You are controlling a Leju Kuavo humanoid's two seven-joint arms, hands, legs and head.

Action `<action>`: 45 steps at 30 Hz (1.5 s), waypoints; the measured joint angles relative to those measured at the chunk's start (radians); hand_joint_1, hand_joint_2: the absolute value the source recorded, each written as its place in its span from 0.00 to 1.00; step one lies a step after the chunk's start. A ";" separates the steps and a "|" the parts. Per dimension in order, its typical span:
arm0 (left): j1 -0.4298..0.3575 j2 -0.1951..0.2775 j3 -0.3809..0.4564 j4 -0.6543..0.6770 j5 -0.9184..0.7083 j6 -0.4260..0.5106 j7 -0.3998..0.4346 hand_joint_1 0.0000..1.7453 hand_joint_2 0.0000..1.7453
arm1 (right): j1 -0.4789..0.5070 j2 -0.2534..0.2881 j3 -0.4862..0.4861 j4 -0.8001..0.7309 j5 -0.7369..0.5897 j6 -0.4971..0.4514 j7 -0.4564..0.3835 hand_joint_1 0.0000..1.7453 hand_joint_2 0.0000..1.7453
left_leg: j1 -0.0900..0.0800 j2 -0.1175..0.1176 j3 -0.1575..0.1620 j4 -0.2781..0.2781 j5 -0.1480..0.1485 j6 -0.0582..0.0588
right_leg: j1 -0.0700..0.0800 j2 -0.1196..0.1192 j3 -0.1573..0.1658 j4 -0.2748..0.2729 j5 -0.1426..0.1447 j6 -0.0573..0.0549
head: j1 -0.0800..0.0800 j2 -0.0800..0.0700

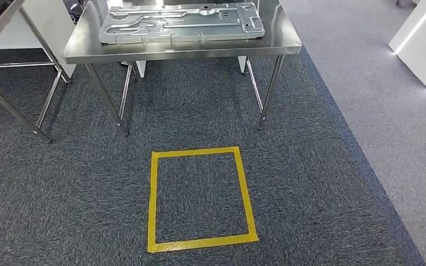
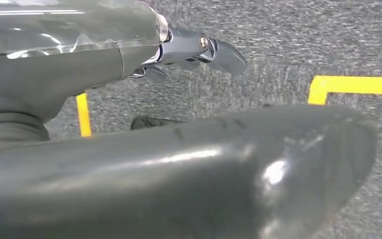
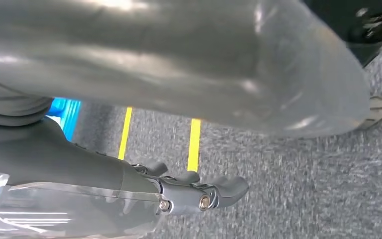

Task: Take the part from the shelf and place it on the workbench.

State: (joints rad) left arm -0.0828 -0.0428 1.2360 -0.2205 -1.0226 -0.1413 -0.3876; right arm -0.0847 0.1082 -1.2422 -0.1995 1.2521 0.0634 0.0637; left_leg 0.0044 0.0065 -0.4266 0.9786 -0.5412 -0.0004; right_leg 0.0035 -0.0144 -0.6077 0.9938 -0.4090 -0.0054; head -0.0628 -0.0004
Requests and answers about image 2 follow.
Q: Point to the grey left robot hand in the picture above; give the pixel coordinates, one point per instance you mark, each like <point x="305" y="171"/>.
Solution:
<point x="177" y="181"/>

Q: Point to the black robot foot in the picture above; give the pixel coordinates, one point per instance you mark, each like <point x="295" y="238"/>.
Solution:
<point x="148" y="122"/>

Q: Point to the yellow floor tape square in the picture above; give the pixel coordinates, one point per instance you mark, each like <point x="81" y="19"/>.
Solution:
<point x="84" y="115"/>
<point x="359" y="85"/>

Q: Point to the left robot arm sleeve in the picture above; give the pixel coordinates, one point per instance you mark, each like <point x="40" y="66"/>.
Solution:
<point x="6" y="132"/>

